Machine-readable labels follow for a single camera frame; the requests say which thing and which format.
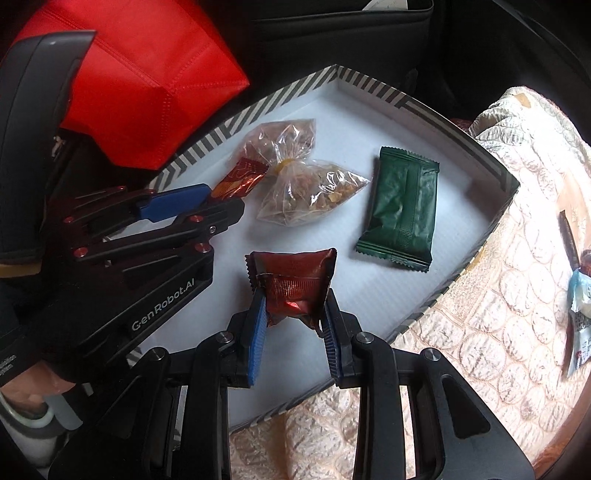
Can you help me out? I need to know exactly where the black bag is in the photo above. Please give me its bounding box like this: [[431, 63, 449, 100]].
[[48, 129, 158, 195]]

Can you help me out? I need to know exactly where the striped cardboard box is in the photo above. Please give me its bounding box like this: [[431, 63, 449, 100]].
[[124, 65, 520, 428]]

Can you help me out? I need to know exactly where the black car seat back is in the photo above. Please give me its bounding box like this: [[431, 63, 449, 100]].
[[203, 0, 591, 121]]

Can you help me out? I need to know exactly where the dark green snack packet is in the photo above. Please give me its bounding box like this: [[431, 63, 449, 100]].
[[355, 146, 440, 271]]

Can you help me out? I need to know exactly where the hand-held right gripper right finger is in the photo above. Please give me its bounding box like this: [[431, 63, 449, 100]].
[[321, 288, 536, 480]]

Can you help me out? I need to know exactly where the dark red foil snack packet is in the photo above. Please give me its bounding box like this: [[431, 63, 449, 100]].
[[245, 248, 339, 330]]

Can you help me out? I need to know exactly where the person's left hand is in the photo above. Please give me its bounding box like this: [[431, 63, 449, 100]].
[[0, 362, 85, 412]]

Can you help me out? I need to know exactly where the clear plastic snack bag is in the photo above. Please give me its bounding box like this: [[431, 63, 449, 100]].
[[241, 119, 318, 164], [256, 159, 371, 228]]

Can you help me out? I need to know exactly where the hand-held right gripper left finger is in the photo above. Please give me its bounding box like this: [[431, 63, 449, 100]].
[[46, 293, 271, 480]]

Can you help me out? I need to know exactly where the cream quilted blanket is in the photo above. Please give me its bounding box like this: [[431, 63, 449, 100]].
[[228, 85, 591, 480]]

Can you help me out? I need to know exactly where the red fabric bag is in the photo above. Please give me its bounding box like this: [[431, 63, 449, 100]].
[[18, 0, 250, 169]]

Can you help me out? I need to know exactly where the white blue snack packet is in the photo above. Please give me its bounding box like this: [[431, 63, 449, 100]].
[[564, 270, 591, 380]]

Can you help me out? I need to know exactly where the small red orange candy packet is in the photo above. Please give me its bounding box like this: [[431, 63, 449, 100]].
[[213, 157, 269, 200]]

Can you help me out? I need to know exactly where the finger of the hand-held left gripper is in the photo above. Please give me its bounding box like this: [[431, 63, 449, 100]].
[[48, 184, 212, 232], [69, 198, 246, 265]]

